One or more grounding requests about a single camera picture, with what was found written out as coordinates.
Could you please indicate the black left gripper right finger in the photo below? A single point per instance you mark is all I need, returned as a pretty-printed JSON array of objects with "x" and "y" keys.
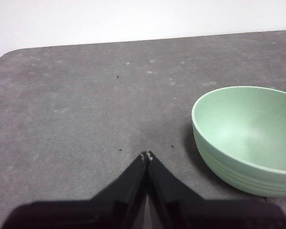
[{"x": 217, "y": 214}]

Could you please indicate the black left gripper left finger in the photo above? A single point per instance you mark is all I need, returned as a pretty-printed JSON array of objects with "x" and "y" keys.
[{"x": 85, "y": 214}]

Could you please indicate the green ribbed bowl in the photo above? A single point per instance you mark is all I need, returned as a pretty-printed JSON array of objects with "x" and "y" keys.
[{"x": 248, "y": 138}]

